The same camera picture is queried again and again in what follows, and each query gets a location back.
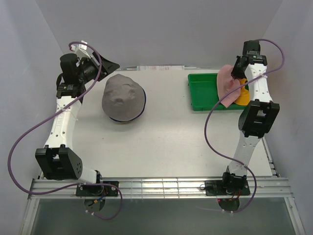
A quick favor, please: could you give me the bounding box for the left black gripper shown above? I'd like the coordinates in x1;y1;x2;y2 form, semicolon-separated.
77;51;120;84

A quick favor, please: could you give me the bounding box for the pink bucket hat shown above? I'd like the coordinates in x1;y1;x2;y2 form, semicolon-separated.
217;65;241;108

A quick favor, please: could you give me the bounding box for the yellow bucket hat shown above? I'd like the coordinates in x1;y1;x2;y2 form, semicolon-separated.
232;78;250;106

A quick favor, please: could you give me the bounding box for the blue bucket hat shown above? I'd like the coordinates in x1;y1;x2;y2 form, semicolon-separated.
103;87;147;122

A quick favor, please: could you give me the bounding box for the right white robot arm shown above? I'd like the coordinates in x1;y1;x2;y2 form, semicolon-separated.
221;40;280;194

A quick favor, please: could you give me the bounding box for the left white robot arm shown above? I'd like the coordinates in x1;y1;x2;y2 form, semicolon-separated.
35;53;120;196

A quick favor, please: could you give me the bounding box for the green plastic tray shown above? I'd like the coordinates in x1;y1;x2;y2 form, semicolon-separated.
188;73;245;111

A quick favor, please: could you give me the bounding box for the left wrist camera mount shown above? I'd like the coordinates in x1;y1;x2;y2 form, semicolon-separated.
69;44;91;59

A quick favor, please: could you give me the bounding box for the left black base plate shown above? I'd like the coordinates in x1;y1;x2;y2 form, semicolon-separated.
75;181;119;197

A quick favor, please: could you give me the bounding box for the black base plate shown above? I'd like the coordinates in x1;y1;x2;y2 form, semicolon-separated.
75;181;119;197
199;180;250;196

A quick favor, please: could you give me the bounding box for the aluminium rail frame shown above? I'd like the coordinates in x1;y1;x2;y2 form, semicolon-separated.
21;66;306;235

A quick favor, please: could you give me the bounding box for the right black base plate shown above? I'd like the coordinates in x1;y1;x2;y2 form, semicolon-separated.
199;180;250;196

